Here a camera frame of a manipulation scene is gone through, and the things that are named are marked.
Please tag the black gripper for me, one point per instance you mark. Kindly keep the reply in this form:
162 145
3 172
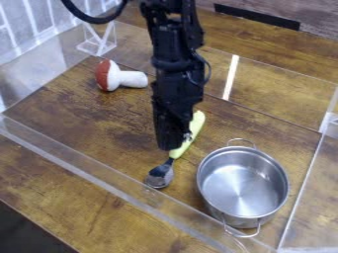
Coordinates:
178 90

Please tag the green handled metal spoon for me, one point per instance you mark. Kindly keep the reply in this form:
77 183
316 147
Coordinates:
161 175

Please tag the stainless steel pot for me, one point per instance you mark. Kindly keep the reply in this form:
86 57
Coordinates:
244 187

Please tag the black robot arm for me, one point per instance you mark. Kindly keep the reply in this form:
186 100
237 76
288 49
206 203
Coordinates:
177 36

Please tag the red white toy mushroom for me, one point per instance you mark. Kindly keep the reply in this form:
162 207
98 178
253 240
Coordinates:
110 76

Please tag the black strip on table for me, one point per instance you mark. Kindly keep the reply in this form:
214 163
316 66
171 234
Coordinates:
258 17

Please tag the clear acrylic enclosure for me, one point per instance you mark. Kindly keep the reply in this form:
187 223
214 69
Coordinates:
78 147

